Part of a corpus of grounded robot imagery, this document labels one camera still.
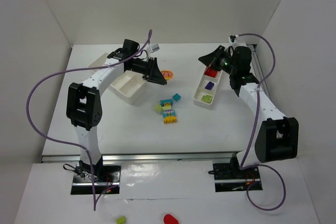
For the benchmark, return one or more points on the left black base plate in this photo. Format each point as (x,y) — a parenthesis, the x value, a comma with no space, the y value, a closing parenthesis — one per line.
(110,179)

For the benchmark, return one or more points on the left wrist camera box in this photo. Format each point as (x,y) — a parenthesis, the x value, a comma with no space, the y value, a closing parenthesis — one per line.
(154,47)

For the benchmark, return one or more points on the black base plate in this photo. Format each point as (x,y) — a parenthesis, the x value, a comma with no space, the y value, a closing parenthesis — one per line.
(228,180)
(110,179)

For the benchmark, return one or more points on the teal flower lego brick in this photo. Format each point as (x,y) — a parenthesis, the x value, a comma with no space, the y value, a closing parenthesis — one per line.
(168,113)

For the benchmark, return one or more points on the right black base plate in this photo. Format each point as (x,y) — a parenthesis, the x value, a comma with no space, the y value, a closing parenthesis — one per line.
(228,180)

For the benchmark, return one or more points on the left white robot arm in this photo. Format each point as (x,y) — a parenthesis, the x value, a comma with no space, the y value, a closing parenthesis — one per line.
(84,108)

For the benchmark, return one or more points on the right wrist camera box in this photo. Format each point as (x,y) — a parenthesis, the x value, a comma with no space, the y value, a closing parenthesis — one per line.
(233,37)

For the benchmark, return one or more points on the teal and green lego stack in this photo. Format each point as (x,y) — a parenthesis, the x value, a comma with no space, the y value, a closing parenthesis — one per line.
(166,104)

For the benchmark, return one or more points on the purple lego piece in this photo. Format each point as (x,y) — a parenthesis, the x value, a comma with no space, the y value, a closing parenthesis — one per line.
(209,86)

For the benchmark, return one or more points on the light green rounded lego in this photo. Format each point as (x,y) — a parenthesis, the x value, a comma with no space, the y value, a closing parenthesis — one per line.
(158,109)

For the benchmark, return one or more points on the aluminium rail right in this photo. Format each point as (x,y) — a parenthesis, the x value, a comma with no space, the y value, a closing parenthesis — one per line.
(265,87)

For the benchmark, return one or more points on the teal square lego brick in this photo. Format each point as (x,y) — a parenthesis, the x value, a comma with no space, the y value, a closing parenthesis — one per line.
(176,97)

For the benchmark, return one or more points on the aluminium rail front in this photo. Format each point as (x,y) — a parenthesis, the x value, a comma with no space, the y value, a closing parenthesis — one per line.
(118,159)

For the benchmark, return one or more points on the aluminium rail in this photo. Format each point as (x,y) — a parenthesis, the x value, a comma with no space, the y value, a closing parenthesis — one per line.
(118,159)
(265,87)

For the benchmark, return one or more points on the red round piece foreground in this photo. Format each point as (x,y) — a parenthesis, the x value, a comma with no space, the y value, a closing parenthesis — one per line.
(169,219)

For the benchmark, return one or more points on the orange sun round lego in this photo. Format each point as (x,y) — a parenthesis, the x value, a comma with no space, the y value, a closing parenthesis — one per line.
(167,74)

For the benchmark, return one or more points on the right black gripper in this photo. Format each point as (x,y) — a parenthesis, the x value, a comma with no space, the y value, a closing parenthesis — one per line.
(219,57)

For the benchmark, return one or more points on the white divided container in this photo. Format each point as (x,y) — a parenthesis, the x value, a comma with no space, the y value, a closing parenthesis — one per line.
(126,84)
(201,91)

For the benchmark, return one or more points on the light green lego brick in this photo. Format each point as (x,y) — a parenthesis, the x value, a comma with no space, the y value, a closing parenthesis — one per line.
(208,98)

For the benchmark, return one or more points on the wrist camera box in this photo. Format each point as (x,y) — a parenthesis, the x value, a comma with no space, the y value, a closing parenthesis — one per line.
(154,47)
(233,37)

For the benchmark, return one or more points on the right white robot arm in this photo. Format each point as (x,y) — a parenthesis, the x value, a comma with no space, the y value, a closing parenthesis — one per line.
(240,77)

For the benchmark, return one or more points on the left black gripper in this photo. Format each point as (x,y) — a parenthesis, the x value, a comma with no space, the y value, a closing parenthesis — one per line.
(151,69)

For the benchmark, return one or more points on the green lego on foreground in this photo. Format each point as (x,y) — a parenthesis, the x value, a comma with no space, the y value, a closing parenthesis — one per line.
(121,220)

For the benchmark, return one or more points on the red lego brick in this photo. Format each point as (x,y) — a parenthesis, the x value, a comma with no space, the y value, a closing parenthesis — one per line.
(210,72)

